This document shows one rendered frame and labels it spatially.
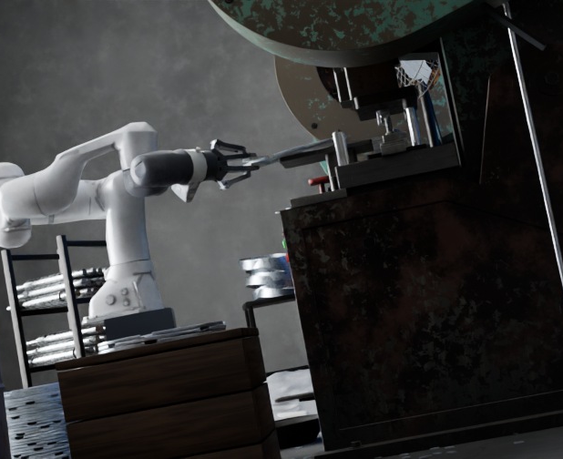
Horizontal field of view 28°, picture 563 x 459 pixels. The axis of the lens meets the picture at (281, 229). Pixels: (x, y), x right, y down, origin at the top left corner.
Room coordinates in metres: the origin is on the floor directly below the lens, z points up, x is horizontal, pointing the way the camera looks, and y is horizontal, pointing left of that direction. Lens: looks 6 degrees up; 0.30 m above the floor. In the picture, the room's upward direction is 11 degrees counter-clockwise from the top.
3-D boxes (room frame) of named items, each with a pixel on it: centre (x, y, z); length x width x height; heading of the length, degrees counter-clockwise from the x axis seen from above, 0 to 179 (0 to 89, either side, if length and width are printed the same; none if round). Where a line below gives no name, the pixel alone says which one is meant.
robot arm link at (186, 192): (2.77, 0.21, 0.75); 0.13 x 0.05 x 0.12; 46
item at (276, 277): (6.09, 0.07, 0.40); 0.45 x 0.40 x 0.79; 5
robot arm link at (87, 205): (3.10, 0.50, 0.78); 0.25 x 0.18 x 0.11; 112
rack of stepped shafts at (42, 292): (5.27, 1.03, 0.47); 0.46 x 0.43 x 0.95; 63
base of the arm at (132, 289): (3.09, 0.46, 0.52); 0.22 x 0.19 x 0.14; 94
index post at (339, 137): (2.84, -0.19, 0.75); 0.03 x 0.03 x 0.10; 83
